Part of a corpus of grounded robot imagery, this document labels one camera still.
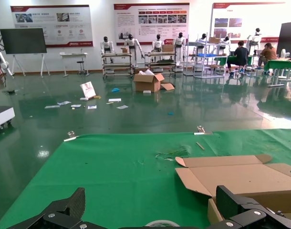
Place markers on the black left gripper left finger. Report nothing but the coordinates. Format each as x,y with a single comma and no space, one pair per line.
71,210

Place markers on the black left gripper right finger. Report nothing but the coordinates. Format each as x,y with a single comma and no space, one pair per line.
238,210

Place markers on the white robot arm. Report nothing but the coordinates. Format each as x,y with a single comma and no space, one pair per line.
2,62

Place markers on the larger open cardboard box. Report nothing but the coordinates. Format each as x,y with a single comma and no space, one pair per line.
243,176

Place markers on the open cardboard box on floor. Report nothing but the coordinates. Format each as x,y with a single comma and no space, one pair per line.
146,83

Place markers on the green table cloth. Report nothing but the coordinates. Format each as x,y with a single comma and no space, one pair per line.
112,171

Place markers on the metal binder clip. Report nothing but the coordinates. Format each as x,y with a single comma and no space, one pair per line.
70,136
202,131

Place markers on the thin wooden stick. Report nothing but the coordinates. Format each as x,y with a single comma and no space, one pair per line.
200,145

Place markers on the clear tape roll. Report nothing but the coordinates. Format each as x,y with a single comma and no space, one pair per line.
159,223

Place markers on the clear plastic wrapper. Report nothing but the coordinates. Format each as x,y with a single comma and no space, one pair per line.
174,152

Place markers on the white paper sheet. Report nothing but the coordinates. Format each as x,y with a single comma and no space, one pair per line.
52,107
64,103
92,107
122,107
114,100
76,105

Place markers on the white wheeled platform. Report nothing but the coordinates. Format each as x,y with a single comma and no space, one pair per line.
2,117

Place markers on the blue cloth piece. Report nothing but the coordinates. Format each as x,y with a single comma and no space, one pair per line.
116,90

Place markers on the black stool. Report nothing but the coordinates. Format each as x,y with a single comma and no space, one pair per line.
81,63

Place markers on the green topped table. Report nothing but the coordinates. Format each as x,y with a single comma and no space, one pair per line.
281,64

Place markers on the white desk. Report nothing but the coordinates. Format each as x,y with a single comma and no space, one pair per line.
74,55

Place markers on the seated person black shirt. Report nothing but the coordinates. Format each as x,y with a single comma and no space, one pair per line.
241,55

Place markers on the white metal shelf rack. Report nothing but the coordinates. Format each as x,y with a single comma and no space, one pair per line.
202,57

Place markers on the seated person brown shirt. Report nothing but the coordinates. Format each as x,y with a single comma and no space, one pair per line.
269,53

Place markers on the metal workshop cart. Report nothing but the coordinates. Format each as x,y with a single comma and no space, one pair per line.
117,55
159,54

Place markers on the white humanoid robot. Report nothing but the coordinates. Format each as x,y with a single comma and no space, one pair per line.
158,44
107,45
179,43
226,43
255,38
131,43
203,38

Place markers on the black display on stand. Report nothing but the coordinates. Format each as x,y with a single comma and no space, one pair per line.
22,40

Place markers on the tall black display panel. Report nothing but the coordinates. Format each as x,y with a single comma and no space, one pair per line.
287,38

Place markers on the red white wall poster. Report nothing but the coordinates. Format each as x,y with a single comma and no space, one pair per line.
150,21
52,16
250,14

